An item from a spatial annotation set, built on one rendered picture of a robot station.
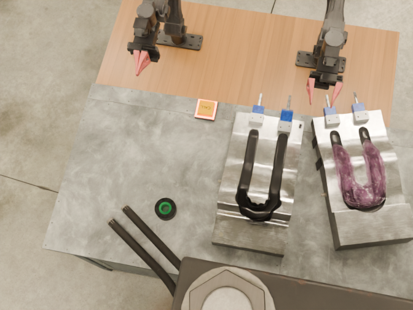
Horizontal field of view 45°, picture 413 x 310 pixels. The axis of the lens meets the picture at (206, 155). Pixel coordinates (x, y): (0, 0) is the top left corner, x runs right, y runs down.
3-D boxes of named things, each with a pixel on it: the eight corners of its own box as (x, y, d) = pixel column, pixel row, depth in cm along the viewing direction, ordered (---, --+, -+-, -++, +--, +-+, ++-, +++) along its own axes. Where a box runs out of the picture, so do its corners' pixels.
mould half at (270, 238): (236, 120, 200) (235, 106, 187) (302, 130, 197) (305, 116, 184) (212, 244, 184) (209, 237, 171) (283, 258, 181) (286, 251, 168)
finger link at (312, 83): (328, 102, 153) (332, 75, 156) (304, 98, 154) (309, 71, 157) (324, 111, 160) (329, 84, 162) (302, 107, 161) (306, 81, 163)
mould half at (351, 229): (310, 123, 197) (314, 111, 187) (377, 115, 197) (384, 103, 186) (335, 251, 180) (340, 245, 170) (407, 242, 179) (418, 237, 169)
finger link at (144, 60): (141, 71, 161) (149, 46, 164) (120, 67, 162) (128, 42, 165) (145, 81, 168) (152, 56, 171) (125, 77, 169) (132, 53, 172)
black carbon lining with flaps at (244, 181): (248, 130, 191) (249, 120, 182) (291, 136, 189) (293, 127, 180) (232, 218, 180) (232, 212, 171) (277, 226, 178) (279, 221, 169)
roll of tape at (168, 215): (179, 216, 188) (179, 213, 185) (160, 224, 188) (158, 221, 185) (173, 197, 191) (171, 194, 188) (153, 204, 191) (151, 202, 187)
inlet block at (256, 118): (254, 96, 196) (254, 89, 191) (267, 98, 195) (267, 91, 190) (249, 127, 192) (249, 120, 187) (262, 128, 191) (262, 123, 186)
